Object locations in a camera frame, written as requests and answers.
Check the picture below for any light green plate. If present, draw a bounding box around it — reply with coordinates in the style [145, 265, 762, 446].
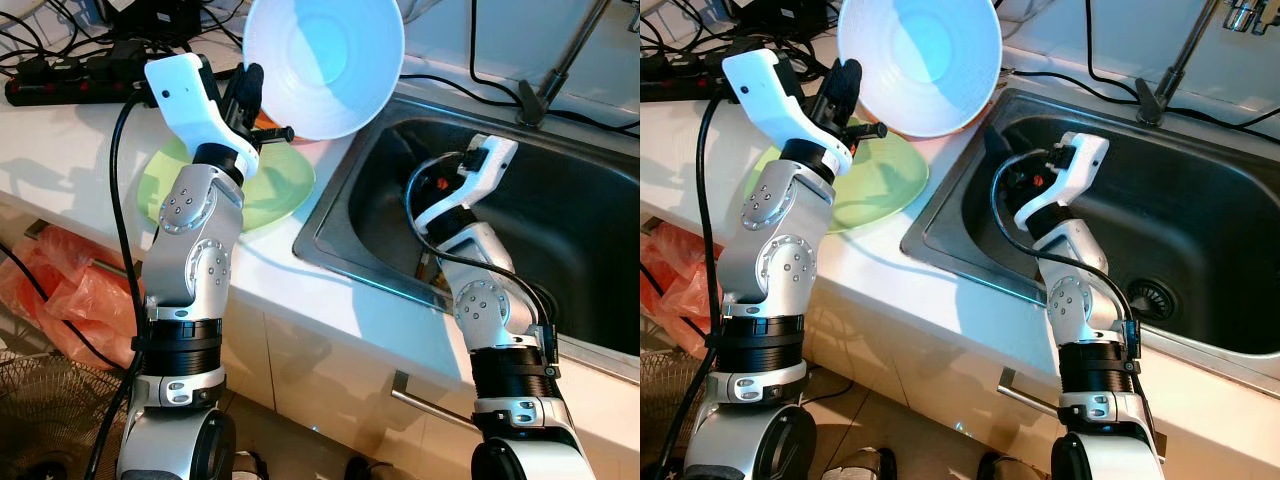
[136, 134, 317, 234]
[744, 129, 930, 234]

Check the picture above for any white bowl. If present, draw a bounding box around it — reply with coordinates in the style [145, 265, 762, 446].
[836, 0, 1002, 140]
[242, 0, 407, 142]

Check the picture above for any black labelled adapter box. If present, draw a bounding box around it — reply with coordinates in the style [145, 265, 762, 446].
[734, 0, 827, 37]
[109, 0, 202, 42]

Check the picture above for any stainless steel sink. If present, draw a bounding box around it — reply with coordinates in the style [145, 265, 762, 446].
[899, 87, 1280, 372]
[292, 94, 641, 357]

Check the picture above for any black power strip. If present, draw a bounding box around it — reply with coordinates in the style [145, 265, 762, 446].
[4, 54, 152, 107]
[640, 49, 742, 102]

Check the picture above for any grey chrome faucet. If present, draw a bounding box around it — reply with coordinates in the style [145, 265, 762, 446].
[516, 0, 614, 127]
[1134, 0, 1277, 127]

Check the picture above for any metal sink drain strainer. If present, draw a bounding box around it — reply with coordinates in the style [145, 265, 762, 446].
[1124, 277, 1174, 322]

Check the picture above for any red plastic bag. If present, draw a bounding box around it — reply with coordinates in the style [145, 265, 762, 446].
[640, 224, 723, 362]
[0, 227, 142, 372]

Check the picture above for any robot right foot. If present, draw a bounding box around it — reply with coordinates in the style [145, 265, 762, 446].
[344, 454, 397, 480]
[974, 451, 1042, 480]

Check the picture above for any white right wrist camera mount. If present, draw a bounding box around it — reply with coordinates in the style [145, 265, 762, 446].
[1014, 131, 1112, 232]
[414, 134, 520, 234]

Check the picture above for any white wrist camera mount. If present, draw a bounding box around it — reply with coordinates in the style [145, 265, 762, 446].
[414, 134, 520, 234]
[1014, 131, 1112, 232]
[144, 52, 262, 182]
[721, 47, 852, 177]

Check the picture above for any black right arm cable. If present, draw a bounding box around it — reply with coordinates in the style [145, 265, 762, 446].
[989, 149, 1143, 348]
[404, 152, 558, 353]

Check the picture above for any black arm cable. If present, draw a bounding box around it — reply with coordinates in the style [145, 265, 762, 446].
[404, 152, 558, 353]
[84, 88, 162, 480]
[654, 93, 727, 480]
[989, 149, 1143, 348]

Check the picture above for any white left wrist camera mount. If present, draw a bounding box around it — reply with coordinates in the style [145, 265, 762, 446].
[721, 47, 852, 177]
[144, 52, 262, 182]

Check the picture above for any black power cable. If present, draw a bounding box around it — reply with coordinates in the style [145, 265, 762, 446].
[467, 0, 523, 103]
[1083, 0, 1143, 99]

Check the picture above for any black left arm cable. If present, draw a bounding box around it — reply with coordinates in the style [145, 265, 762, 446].
[84, 88, 162, 480]
[654, 93, 727, 480]

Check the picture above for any grey cabinet handle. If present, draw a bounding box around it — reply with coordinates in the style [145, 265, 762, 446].
[24, 219, 142, 277]

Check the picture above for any long silver drawer handle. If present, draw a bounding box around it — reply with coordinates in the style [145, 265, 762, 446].
[999, 366, 1067, 417]
[391, 369, 480, 430]

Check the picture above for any black wire fan guard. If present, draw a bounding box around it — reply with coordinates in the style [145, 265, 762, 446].
[0, 349, 137, 480]
[640, 344, 717, 480]

